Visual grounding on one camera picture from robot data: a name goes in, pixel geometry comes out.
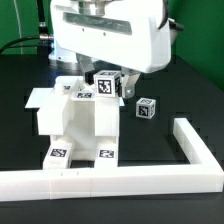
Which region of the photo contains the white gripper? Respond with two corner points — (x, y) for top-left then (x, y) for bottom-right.
(50, 0), (171, 99)

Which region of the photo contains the white tagged cube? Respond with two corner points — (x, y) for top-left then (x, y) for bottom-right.
(94, 70), (121, 97)
(136, 98), (156, 119)

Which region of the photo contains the white chair seat part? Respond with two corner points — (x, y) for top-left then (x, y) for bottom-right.
(50, 135), (110, 161)

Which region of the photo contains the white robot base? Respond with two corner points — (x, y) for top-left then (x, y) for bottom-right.
(48, 42), (80, 71)

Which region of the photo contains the white tag sheet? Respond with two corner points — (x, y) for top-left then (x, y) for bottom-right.
(25, 88), (52, 109)

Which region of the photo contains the black cable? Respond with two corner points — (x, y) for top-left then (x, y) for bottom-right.
(0, 34), (54, 56)

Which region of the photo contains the white U-shaped frame fence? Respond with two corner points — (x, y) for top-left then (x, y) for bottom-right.
(0, 118), (224, 202)

